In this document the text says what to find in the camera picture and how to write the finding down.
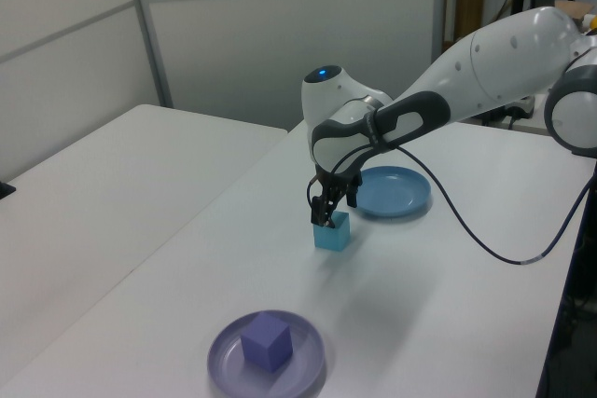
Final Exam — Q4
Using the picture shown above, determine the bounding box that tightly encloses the purple plate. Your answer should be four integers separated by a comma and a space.
206, 309, 326, 398

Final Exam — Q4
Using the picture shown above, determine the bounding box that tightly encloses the blue plate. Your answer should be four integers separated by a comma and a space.
347, 165, 433, 220

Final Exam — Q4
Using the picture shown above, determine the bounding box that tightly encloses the cyan foam cube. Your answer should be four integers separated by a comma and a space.
312, 211, 352, 253

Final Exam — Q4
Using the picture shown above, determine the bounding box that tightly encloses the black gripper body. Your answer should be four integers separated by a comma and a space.
316, 164, 364, 189

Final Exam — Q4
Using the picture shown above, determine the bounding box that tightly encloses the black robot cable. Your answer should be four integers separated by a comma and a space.
368, 142, 597, 266

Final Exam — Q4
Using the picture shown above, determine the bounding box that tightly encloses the grey partition post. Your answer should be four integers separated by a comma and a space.
121, 0, 174, 109
432, 0, 450, 60

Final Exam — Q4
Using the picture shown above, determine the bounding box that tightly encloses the purple foam cube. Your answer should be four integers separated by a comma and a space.
240, 311, 295, 375

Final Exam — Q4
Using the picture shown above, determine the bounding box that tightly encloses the brown cardboard panel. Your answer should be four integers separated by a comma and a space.
453, 0, 487, 43

